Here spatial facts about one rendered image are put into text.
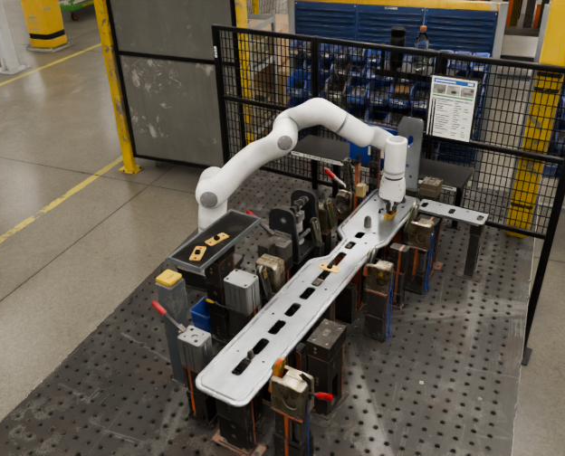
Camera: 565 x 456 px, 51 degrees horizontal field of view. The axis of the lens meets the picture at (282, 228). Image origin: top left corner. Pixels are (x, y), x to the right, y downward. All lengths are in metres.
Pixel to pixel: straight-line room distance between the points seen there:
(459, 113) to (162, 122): 2.79
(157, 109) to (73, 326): 2.02
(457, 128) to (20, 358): 2.61
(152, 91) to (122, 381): 3.07
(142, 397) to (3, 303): 2.03
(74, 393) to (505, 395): 1.51
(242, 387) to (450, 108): 1.69
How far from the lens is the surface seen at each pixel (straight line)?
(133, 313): 2.59
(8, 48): 8.90
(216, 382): 1.79
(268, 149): 2.29
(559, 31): 2.73
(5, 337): 3.81
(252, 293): 1.98
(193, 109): 4.77
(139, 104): 5.06
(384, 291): 2.20
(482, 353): 2.38
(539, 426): 3.16
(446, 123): 2.91
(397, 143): 2.36
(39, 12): 9.64
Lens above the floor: 2.29
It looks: 32 degrees down
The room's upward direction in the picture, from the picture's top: 2 degrees counter-clockwise
